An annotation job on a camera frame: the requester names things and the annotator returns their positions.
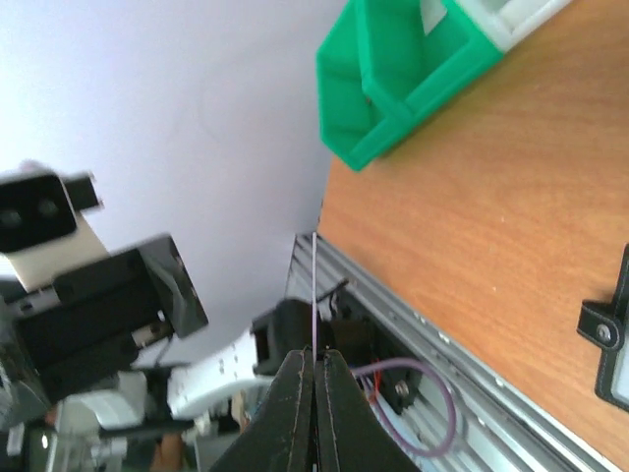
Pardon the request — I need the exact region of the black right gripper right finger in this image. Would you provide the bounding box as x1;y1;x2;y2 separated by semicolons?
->
314;350;418;472

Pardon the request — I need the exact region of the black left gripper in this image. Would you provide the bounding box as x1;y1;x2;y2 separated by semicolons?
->
14;235;207;401

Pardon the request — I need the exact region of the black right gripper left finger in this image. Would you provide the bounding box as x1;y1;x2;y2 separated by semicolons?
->
211;349;314;472

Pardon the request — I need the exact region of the white cherry blossom VIP card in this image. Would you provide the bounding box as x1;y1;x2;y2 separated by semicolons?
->
311;231;319;471

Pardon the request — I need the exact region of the black card holder wallet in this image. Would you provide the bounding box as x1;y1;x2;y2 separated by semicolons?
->
576;245;628;412

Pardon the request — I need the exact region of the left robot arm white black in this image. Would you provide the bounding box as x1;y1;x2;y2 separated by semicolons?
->
1;229;311;438

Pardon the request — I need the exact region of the grey card in green bin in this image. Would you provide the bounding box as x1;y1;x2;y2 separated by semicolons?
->
420;0;447;35

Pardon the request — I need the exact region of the green plastic sorting bin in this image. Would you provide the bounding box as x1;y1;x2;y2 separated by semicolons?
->
316;1;503;171

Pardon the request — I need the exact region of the white translucent plastic bin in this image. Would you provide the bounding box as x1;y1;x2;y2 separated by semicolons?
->
455;0;571;52

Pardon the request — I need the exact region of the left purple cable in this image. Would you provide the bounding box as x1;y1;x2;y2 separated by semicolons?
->
351;357;459;459

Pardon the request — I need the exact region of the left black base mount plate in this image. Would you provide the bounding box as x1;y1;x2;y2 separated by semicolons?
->
316;279;422;414

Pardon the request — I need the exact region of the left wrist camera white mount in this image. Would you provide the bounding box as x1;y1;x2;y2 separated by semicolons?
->
1;164;108;291

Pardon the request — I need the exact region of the aluminium rail front frame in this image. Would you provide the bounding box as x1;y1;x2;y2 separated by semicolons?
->
286;235;618;471

